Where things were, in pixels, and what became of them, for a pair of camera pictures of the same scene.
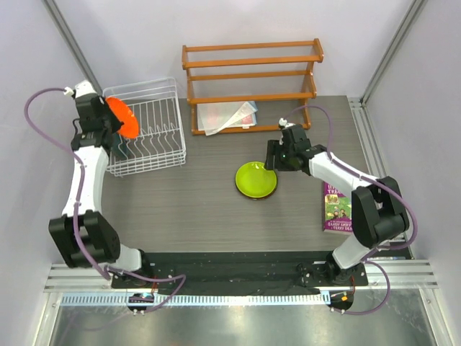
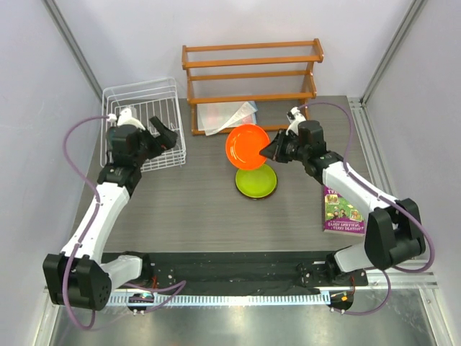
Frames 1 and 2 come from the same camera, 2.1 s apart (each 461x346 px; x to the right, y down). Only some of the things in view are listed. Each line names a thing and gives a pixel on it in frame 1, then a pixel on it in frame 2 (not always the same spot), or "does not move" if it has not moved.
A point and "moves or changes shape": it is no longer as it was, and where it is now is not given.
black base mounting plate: [238, 269] does not move
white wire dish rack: [160, 143] does not move
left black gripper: [117, 124] -> [167, 137]
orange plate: [130, 128] moves or changes shape
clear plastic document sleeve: [213, 117] does not move
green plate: [253, 180] does not move
